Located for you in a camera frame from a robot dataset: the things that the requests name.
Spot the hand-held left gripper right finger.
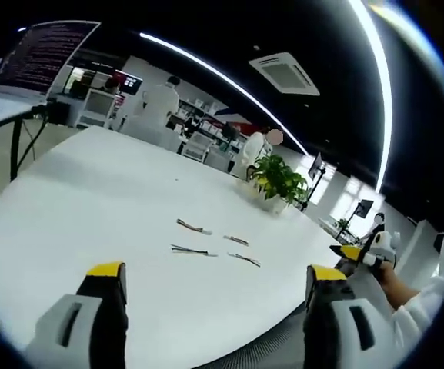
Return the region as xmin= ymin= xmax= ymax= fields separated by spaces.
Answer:
xmin=302 ymin=264 xmax=396 ymax=369

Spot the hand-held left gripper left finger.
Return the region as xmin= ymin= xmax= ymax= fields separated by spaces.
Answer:
xmin=24 ymin=261 xmax=129 ymax=369

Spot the thin dark JST connector cable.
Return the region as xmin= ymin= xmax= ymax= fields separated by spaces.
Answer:
xmin=226 ymin=251 xmax=262 ymax=268

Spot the short JST connector cable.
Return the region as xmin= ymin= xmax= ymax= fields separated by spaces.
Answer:
xmin=222 ymin=234 xmax=250 ymax=247

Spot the long dark JST connector cable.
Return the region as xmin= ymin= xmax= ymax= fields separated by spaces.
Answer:
xmin=170 ymin=243 xmax=219 ymax=258

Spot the JST connector cable white plug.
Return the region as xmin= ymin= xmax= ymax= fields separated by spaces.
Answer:
xmin=176 ymin=218 xmax=214 ymax=237

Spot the person's right hand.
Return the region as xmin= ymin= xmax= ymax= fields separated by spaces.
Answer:
xmin=373 ymin=264 xmax=421 ymax=309

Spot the small black monitor on stand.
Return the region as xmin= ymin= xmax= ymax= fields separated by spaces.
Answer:
xmin=346 ymin=198 xmax=375 ymax=239

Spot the white plant pot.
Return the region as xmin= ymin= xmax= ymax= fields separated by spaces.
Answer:
xmin=236 ymin=179 xmax=289 ymax=215

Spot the green potted plant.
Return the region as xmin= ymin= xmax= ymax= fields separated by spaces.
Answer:
xmin=249 ymin=153 xmax=309 ymax=205

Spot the curved ceiling light strip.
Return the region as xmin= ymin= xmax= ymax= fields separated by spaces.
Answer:
xmin=347 ymin=0 xmax=395 ymax=194

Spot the white mesh office chair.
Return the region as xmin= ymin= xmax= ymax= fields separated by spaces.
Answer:
xmin=182 ymin=134 xmax=214 ymax=163

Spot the ceiling air conditioner vent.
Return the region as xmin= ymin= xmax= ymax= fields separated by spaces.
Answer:
xmin=248 ymin=51 xmax=321 ymax=96

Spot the long ceiling light strip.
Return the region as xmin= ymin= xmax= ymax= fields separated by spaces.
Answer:
xmin=139 ymin=32 xmax=309 ymax=155

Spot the large computer monitor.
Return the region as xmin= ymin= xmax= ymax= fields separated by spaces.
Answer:
xmin=0 ymin=21 xmax=102 ymax=94

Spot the black desk frame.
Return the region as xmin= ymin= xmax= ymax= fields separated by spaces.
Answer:
xmin=0 ymin=102 xmax=71 ymax=181

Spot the wall screen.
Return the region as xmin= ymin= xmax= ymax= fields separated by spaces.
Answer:
xmin=122 ymin=74 xmax=144 ymax=96

